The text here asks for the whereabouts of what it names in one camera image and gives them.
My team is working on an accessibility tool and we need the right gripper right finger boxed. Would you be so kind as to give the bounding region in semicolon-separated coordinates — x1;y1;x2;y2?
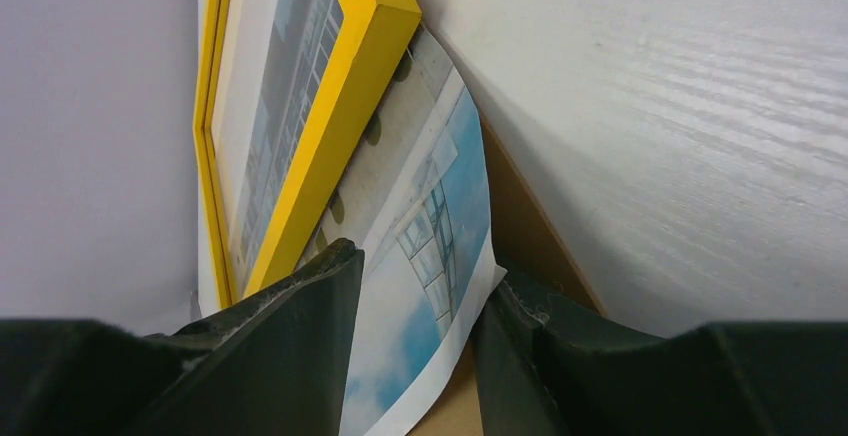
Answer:
471;271;847;435

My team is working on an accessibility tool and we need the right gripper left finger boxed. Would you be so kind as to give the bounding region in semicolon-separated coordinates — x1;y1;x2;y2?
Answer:
1;238;364;435

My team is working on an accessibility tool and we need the brown fibreboard backing board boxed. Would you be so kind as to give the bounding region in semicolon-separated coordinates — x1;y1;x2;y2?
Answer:
410;117;607;435

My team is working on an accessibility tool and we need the blue building photo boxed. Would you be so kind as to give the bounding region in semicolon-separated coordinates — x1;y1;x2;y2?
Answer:
228;0;508;436

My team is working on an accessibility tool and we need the yellow wooden photo frame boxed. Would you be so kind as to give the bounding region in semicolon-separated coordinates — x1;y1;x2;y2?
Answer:
192;0;421;315

